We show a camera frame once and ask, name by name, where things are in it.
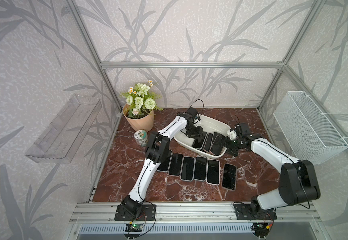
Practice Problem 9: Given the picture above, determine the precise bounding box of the phone with pink case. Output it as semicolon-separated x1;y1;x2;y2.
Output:
168;153;184;177

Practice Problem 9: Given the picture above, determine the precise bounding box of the phone with light blue case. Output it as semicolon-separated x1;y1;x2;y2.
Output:
181;157;195;182

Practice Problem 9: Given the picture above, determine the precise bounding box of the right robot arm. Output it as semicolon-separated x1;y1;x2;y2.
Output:
225;123;321;214

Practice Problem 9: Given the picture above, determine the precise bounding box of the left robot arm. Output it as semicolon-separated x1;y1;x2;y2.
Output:
120;107;203;219

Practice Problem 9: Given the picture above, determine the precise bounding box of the small patterned can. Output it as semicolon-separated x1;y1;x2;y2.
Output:
134;130;148;147

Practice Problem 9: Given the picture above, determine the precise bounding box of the potted artificial flower plant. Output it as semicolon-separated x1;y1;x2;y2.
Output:
120;80;163;132

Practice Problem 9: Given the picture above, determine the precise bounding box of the right circuit board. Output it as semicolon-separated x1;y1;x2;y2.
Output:
251;223;273;233

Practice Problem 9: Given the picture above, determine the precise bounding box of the left green circuit board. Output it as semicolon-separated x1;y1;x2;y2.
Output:
125;223;144;233

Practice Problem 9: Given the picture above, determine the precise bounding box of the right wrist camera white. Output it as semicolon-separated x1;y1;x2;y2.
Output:
227;129;237;141

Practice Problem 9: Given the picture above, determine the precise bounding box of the white wire mesh basket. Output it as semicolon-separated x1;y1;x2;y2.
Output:
274;91;348;165

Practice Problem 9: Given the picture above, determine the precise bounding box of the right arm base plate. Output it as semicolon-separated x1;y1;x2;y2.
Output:
233;201;278;221

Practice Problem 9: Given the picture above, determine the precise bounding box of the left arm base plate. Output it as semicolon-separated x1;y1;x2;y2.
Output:
114;204;156;221

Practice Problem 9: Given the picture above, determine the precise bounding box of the aluminium frame rail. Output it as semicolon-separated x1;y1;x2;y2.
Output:
100;62;283;69

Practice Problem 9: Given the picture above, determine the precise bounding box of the clear plastic wall shelf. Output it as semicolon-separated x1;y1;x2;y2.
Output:
25;94;102;164

